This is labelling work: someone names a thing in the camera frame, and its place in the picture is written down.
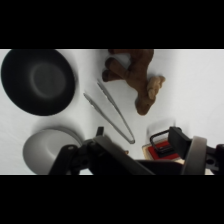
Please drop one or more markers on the metal tongs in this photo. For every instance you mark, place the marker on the metal tongs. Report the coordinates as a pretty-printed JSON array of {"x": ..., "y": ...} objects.
[{"x": 111, "y": 113}]

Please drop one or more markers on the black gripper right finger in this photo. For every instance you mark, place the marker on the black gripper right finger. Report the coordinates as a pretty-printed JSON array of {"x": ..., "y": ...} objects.
[{"x": 196, "y": 156}]

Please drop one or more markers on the red flat block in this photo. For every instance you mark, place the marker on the red flat block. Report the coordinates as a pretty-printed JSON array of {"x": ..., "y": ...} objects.
[{"x": 164, "y": 146}]

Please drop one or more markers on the black bowl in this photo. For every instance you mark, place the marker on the black bowl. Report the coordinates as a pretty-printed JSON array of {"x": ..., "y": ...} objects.
[{"x": 37, "y": 81}]

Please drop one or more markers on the grey bowl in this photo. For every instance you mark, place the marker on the grey bowl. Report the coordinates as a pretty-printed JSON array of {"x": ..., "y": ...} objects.
[{"x": 41, "y": 150}]

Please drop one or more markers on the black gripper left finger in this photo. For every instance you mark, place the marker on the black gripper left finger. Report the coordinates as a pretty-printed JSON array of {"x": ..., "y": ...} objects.
[{"x": 100, "y": 150}]

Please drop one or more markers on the brown moose plush toy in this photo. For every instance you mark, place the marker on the brown moose plush toy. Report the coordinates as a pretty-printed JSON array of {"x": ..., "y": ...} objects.
[{"x": 140, "y": 71}]

